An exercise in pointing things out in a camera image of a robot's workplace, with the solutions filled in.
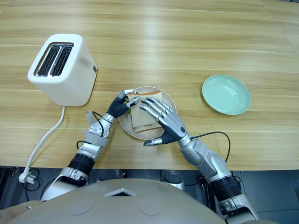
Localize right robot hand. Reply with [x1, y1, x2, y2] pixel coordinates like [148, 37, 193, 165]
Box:
[139, 97, 190, 147]

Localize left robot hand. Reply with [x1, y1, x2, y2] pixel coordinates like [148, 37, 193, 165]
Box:
[106, 88, 141, 119]

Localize bread slice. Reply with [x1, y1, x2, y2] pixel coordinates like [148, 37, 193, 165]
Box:
[127, 92, 164, 129]
[134, 89, 165, 134]

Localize green lettuce leaf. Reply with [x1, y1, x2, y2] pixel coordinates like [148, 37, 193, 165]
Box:
[123, 100, 155, 128]

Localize beige plate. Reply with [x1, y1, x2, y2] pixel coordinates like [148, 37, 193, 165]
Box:
[118, 86, 177, 140]

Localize cream toaster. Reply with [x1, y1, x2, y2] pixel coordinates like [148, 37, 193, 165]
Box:
[27, 33, 99, 107]

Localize green plate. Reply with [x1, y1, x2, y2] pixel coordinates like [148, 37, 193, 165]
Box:
[201, 74, 251, 116]

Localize robot body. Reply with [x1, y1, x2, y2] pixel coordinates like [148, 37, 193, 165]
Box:
[0, 178, 282, 224]

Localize black cable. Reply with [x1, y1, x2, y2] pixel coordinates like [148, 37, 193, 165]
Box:
[76, 111, 105, 150]
[190, 131, 232, 164]

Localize white cord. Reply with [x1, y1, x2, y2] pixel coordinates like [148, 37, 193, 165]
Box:
[18, 105, 66, 184]

